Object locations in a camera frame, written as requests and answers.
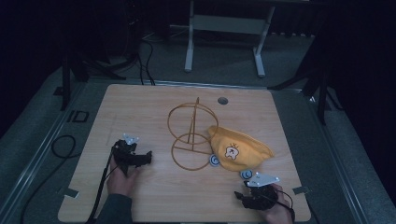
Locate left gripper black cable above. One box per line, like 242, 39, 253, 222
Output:
84, 151, 115, 224

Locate black looped floor cable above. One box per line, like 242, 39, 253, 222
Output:
19, 133, 78, 224

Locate black metal stand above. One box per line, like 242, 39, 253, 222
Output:
52, 50, 127, 112
266, 29, 344, 126

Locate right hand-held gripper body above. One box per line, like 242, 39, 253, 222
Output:
242, 172, 281, 211

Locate gold wire hat stand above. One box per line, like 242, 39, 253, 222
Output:
166, 96, 219, 172

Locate white desk frame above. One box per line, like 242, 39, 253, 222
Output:
184, 0, 277, 79

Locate yellow cloth bag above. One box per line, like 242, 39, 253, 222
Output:
207, 124, 276, 181

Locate black hanging cables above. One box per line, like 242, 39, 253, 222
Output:
135, 38, 157, 87

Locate grey tape piece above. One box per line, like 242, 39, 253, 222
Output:
63, 187, 80, 200
291, 185, 311, 196

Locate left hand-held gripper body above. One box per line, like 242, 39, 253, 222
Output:
111, 133, 142, 176

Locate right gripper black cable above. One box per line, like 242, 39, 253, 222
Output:
274, 189, 297, 224

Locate person's right hand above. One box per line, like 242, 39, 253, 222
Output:
263, 183, 295, 224

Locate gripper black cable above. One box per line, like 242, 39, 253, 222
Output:
84, 151, 115, 224
274, 189, 297, 224

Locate person's left hand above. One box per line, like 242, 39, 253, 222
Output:
106, 161, 142, 199

